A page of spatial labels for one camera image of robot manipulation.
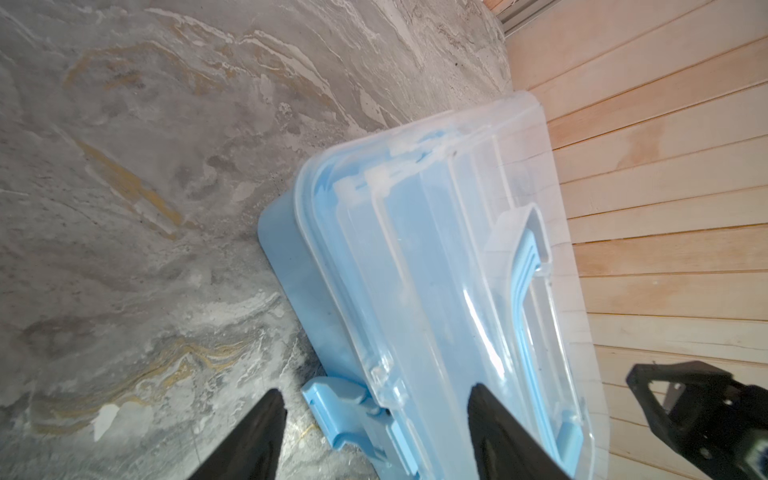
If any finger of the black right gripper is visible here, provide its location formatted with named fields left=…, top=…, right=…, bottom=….
left=626, top=361, right=767, bottom=479

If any blue clear-lid tool box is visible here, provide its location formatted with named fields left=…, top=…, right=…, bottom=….
left=258, top=91, right=609, bottom=479

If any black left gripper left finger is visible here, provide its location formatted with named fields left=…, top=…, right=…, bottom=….
left=189, top=389, right=287, bottom=480

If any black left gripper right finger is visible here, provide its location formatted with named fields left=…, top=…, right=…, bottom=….
left=467, top=384, right=569, bottom=480

